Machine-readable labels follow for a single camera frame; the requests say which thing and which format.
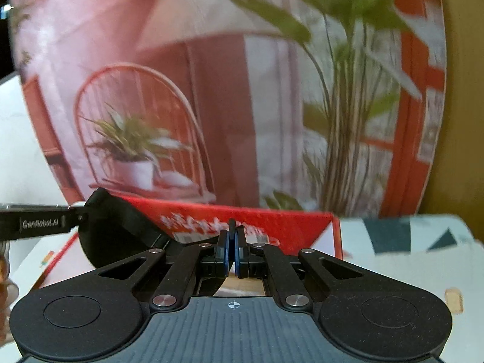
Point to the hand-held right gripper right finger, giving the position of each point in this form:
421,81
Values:
238,253

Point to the printed patterned tablecloth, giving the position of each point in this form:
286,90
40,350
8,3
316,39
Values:
397,272

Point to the printed room scene backdrop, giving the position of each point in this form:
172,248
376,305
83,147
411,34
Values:
227,83

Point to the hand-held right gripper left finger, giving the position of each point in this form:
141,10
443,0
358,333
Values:
226,253

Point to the white marble board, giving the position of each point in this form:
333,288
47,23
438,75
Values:
22,151

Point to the red cardboard box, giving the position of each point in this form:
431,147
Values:
287,230

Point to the person's left hand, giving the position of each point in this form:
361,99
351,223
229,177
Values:
4,272

